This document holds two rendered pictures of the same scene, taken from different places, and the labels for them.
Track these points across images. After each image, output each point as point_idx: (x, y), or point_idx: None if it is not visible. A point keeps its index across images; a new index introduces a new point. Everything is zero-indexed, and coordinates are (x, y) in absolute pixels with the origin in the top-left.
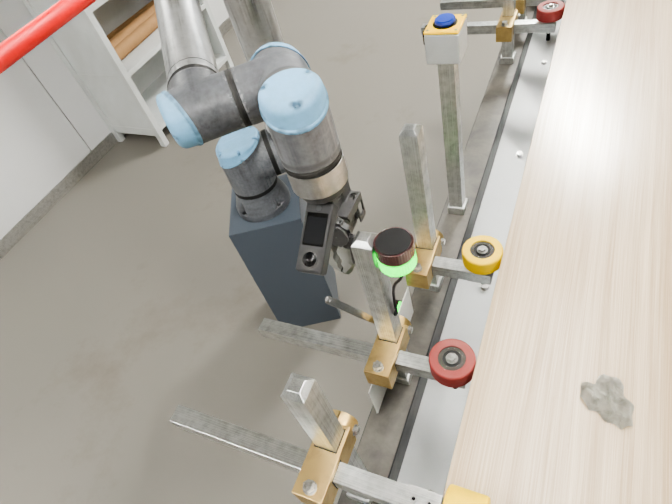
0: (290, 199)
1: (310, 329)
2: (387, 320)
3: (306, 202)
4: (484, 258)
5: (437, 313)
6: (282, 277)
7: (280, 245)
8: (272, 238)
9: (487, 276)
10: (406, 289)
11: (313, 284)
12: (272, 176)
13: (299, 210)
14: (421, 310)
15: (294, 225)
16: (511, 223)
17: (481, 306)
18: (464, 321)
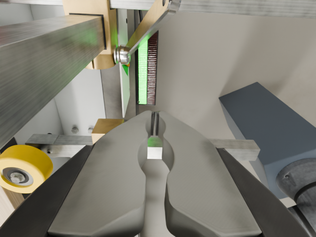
0: (275, 179)
1: (231, 12)
2: (41, 20)
3: (258, 175)
4: (5, 167)
5: (105, 98)
6: (267, 115)
7: (276, 139)
8: (286, 145)
9: (28, 142)
10: (123, 114)
11: (241, 114)
12: (302, 205)
13: (265, 171)
14: (121, 98)
15: (268, 159)
16: (11, 206)
17: (87, 114)
18: (95, 98)
